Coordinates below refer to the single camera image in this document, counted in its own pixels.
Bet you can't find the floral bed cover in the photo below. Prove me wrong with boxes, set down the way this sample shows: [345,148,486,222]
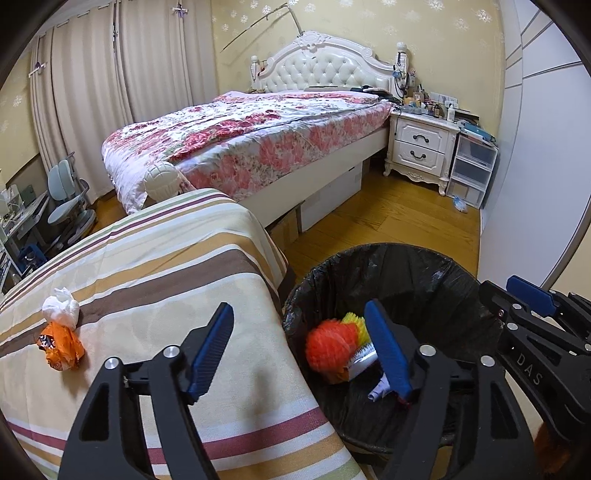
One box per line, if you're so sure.
[102,91,392,214]

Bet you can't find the yellow foam net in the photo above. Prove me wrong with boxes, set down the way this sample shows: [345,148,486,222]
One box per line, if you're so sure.
[342,312,370,348]

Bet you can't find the white crumpled tissue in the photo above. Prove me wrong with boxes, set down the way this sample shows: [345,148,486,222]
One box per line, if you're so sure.
[42,288,80,331]

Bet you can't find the translucent plastic drawer unit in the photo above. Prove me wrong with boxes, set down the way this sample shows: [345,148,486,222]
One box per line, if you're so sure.
[446,132,499,209]

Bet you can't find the study desk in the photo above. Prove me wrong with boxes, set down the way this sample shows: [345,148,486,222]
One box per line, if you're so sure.
[1,191,50,290]

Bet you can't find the white storage box under bed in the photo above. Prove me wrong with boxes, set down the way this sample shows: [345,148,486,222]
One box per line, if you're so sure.
[301,163,363,232]

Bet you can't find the orange crumpled wrapper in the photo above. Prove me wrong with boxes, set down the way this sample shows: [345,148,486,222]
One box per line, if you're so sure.
[36,322,85,372]

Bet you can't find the black lined trash bin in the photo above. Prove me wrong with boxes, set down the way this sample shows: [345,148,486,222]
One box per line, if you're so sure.
[283,243,502,455]

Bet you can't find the white tufted headboard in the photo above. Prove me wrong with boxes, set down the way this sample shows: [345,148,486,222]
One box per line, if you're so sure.
[250,31,403,97]

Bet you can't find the white nightstand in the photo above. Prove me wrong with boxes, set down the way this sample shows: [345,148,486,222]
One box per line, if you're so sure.
[384,110,460,196]

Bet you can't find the white wardrobe door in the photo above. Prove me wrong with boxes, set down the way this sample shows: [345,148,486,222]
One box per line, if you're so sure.
[478,1,590,288]

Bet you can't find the striped bed sheet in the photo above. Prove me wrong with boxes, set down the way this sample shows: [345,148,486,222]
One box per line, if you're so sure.
[1,189,363,479]

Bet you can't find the beige curtains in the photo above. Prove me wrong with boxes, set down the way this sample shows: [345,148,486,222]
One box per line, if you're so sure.
[30,1,218,200]

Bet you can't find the metal canopy pole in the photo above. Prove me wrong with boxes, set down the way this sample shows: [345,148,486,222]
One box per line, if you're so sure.
[220,2,306,54]

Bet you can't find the orange foam net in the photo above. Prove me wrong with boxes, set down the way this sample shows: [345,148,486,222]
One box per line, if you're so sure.
[304,319,359,384]

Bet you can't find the light blue desk chair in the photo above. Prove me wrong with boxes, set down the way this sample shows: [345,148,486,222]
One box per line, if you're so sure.
[47,152,96,251]

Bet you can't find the white round bedpost ball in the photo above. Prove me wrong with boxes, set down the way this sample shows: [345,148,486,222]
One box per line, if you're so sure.
[143,162,180,202]

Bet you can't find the small blue floor trash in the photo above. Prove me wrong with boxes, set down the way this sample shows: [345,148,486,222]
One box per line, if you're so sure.
[453,196,468,214]

